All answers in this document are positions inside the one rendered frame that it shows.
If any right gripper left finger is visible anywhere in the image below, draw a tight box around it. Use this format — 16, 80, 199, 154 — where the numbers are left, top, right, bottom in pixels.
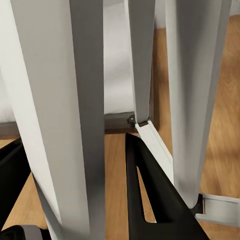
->
0, 138, 31, 232

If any camera tripod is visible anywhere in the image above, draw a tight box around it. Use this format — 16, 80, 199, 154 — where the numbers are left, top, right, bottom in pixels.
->
0, 0, 240, 240

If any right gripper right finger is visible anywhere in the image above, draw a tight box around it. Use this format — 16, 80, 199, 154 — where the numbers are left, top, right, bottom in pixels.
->
125, 133, 210, 240

